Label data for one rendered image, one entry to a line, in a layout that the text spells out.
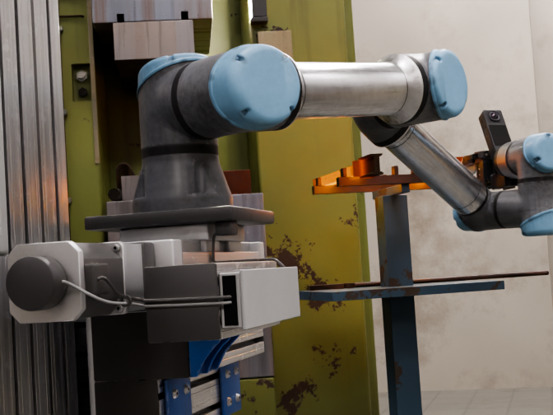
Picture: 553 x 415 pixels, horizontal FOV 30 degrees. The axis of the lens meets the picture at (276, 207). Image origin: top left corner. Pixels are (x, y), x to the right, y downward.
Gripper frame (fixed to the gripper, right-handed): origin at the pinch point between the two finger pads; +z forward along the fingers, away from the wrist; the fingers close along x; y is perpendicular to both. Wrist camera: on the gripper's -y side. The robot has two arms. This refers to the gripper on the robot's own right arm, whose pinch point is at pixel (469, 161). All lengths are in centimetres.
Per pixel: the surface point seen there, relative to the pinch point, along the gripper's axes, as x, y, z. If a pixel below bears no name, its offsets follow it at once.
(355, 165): -26.0, 0.0, 0.9
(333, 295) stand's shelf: -31.8, 27.3, 3.8
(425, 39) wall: 132, -105, 327
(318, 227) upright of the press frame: -20, 11, 53
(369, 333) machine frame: 7, 42, 93
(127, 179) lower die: -70, -3, 47
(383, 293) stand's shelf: -20.5, 27.7, 3.6
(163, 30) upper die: -59, -40, 45
